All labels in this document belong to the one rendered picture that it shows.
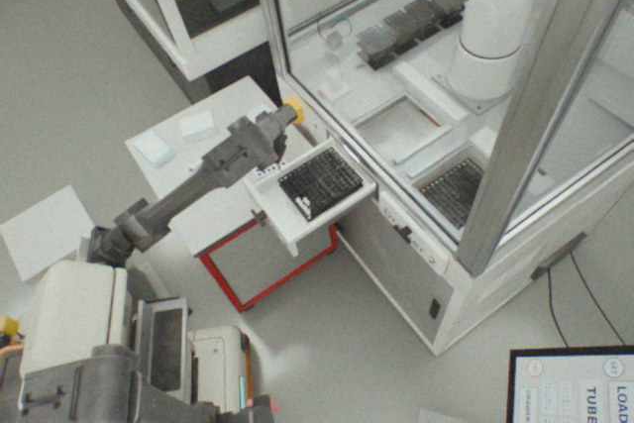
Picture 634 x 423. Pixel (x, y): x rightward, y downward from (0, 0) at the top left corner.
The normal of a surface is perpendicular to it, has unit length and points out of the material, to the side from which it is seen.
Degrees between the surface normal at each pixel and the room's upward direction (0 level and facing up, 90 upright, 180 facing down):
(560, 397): 50
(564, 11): 90
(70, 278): 42
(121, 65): 0
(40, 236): 0
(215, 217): 0
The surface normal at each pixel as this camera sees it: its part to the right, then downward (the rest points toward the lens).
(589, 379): -0.80, -0.48
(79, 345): 0.59, -0.50
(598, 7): -0.82, 0.52
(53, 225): -0.10, -0.53
